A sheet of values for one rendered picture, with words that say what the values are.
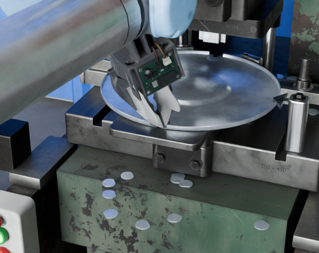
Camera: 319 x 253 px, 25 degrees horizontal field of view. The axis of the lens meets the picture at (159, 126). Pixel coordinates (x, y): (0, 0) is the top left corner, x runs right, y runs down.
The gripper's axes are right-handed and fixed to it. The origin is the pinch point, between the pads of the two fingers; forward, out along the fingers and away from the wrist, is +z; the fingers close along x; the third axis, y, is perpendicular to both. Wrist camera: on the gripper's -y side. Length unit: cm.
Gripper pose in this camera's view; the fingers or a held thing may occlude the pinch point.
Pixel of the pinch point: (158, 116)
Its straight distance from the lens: 106.6
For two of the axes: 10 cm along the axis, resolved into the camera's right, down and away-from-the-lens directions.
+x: 8.5, -4.8, 2.1
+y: 4.4, 4.3, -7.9
